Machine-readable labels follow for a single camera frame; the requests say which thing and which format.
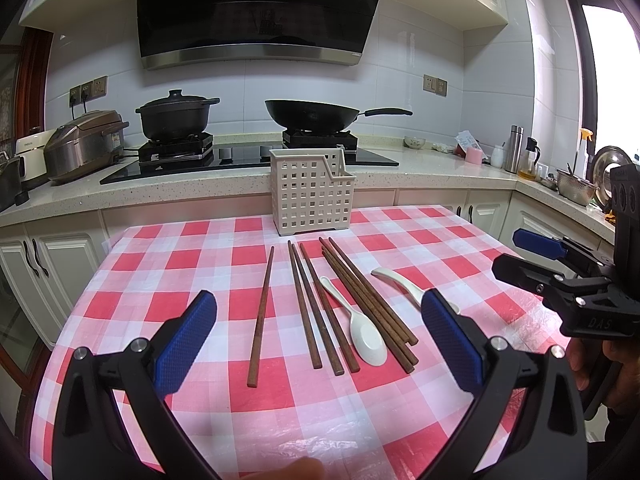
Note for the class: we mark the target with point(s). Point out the red packet with paper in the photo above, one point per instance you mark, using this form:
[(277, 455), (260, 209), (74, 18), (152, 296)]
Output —
[(462, 146)]

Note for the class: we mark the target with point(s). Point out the black lidded cooking pot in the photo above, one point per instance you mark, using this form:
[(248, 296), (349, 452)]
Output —
[(172, 117)]

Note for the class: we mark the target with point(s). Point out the white plastic utensil basket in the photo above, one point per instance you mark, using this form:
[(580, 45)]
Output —
[(312, 195)]

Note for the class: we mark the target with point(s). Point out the white ceramic spoon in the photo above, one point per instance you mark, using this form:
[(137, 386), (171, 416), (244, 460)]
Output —
[(369, 342), (405, 282)]

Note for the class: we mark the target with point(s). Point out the red white checkered tablecloth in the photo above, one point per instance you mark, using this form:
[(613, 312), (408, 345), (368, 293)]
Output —
[(300, 410)]

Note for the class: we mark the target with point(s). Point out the white kitchen appliance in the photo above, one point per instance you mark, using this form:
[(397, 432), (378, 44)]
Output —
[(32, 146)]

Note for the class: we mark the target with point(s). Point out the steel pot lid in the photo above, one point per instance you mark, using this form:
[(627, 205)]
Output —
[(607, 170)]

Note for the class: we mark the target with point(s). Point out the small patterned bowl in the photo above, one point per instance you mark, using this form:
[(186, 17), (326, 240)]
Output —
[(415, 143)]

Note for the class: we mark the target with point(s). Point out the yellow spray bottle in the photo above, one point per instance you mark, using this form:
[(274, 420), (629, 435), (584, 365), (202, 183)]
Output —
[(582, 155)]

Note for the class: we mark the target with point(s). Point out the brown rice cooker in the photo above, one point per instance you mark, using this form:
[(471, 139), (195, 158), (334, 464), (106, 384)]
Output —
[(85, 145)]

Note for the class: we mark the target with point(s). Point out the steel colander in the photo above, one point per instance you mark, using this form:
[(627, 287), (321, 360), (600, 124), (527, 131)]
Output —
[(577, 187)]

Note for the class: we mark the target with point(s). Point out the oil bottle with black cap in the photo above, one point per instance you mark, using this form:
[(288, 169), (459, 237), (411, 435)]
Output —
[(529, 165)]

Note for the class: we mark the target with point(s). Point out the pink box on counter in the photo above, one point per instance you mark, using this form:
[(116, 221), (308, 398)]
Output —
[(474, 156)]

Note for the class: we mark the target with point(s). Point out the kitchen window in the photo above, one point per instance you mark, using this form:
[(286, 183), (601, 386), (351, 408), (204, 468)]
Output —
[(615, 75)]

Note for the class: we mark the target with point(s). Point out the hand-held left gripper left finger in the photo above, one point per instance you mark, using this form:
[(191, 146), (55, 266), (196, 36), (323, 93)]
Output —
[(185, 340)]

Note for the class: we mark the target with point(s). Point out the person's right hand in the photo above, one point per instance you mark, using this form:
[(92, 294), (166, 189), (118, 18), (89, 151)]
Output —
[(625, 375)]

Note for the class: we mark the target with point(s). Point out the small white bottle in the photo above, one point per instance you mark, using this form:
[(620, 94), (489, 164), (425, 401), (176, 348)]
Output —
[(496, 157)]

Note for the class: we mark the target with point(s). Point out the black glass gas cooktop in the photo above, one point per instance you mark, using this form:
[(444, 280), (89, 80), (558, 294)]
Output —
[(240, 155)]

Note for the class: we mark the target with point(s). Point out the person's left hand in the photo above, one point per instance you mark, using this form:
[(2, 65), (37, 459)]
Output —
[(300, 471)]

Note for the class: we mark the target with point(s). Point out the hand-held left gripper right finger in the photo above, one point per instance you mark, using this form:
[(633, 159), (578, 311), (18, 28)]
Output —
[(452, 345)]

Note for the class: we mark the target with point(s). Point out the brown wooden door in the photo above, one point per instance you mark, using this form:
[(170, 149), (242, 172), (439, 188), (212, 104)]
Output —
[(32, 85)]

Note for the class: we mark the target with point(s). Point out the black wok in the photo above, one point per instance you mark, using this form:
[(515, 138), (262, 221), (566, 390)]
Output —
[(310, 115)]

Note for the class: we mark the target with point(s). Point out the black kitchen appliance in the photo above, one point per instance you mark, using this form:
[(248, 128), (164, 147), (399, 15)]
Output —
[(10, 182)]

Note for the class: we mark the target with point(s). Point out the bunch of wooden chopsticks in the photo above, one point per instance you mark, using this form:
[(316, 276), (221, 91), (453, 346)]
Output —
[(380, 310)]

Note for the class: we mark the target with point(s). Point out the stainless steel thermos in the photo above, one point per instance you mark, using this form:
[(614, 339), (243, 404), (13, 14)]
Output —
[(513, 150)]

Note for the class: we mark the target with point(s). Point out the black range hood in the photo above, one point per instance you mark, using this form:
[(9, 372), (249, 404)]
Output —
[(250, 5)]

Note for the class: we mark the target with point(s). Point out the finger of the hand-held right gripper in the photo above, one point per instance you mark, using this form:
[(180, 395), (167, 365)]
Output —
[(530, 277), (537, 245)]

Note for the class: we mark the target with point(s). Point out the beige double wall socket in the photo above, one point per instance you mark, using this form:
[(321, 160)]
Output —
[(434, 85)]

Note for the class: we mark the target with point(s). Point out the beige triple wall socket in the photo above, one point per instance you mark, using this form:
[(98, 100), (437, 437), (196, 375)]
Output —
[(87, 91)]

